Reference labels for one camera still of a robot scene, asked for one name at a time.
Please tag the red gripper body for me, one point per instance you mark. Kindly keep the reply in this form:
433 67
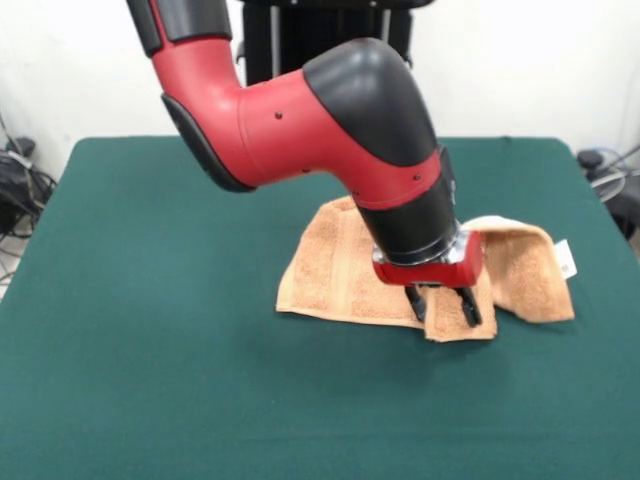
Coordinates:
440 275

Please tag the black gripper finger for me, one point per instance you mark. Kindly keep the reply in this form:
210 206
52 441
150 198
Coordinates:
470 307
417 302

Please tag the orange terry towel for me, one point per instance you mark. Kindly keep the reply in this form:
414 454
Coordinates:
325 280

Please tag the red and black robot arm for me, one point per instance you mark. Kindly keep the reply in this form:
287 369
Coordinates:
300 135

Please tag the dark green table cloth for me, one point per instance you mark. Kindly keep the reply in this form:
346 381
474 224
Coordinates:
150 350

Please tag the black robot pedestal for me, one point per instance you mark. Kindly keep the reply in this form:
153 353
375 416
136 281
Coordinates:
310 25

